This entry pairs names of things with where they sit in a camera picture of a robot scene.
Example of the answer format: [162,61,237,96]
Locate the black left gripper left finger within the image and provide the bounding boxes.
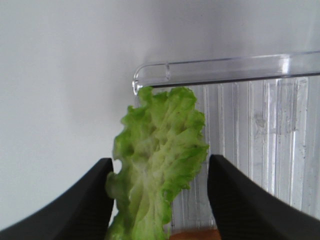
[0,158,114,240]

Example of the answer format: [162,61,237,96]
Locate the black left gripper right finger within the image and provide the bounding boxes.
[207,154,320,240]

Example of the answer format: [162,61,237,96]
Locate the bacon strip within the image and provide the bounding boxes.
[169,229,222,240]

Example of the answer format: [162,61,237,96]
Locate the green lettuce leaf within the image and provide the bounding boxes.
[105,86,208,240]

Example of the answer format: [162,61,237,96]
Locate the clear plastic left tray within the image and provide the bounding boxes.
[132,51,320,233]

